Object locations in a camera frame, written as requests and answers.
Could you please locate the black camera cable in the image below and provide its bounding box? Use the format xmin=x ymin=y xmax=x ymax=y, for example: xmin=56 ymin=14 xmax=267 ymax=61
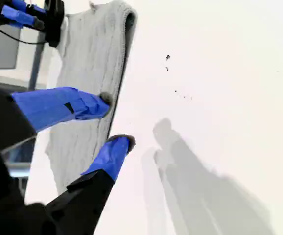
xmin=0 ymin=23 xmax=49 ymax=46

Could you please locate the grey striped towel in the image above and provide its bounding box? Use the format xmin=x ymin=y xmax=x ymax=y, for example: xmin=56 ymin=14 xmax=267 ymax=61
xmin=45 ymin=0 xmax=139 ymax=196

